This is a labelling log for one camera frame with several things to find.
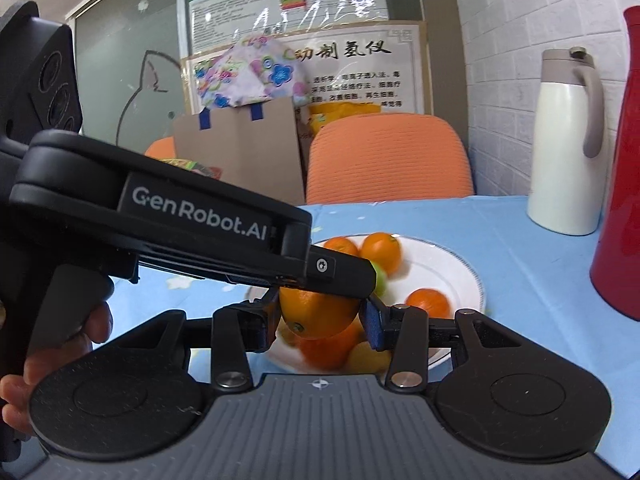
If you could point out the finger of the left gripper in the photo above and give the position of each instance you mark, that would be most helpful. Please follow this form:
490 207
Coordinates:
335 273

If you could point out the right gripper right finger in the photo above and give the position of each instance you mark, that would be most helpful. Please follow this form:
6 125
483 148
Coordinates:
407 333

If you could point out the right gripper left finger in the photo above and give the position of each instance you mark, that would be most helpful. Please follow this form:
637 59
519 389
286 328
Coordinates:
231 333

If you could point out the large orange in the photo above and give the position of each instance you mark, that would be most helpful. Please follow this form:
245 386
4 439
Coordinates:
311 315

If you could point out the large green apple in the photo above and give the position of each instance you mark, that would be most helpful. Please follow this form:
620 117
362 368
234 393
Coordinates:
381 281

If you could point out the large front tangerine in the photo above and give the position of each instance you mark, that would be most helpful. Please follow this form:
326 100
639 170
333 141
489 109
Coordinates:
331 353

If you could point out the person's left hand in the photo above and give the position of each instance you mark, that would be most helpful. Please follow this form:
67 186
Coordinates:
16 390

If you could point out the small orange tangerine on plate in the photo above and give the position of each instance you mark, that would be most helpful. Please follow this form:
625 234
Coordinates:
432 301

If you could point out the white round plate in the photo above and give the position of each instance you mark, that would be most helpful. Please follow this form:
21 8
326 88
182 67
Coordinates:
424 265

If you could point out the orange chair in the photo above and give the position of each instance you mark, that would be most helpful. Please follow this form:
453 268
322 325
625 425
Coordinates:
162 149
381 157

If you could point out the instant noodle cup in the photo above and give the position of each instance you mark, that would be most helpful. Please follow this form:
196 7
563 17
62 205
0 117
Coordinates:
190 165

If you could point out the brown cardboard box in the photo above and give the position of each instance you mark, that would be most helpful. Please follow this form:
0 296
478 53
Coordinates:
254 147

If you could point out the blue cartoon tablecloth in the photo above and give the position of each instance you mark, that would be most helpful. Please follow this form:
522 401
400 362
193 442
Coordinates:
536 282

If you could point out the yellow snack bag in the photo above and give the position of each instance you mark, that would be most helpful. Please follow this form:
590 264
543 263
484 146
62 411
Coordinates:
321 114

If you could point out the white thermos jug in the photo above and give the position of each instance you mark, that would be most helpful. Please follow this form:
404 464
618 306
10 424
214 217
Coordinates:
569 151

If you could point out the floral cloth bag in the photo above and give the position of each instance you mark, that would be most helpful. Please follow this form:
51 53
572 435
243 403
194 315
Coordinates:
256 69

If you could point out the red thermos jug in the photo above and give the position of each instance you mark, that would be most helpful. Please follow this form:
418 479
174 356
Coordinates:
615 267

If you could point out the Chinese text poster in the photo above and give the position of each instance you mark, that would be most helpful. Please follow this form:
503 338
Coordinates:
386 63

